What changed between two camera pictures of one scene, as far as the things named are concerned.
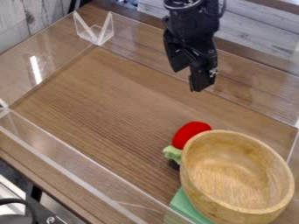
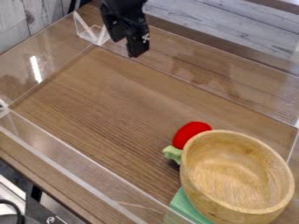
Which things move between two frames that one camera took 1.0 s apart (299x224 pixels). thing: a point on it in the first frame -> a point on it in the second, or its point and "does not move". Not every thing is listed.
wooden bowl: (237, 179) does not move
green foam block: (182, 205) does not move
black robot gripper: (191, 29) -> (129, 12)
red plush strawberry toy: (182, 136) does not move
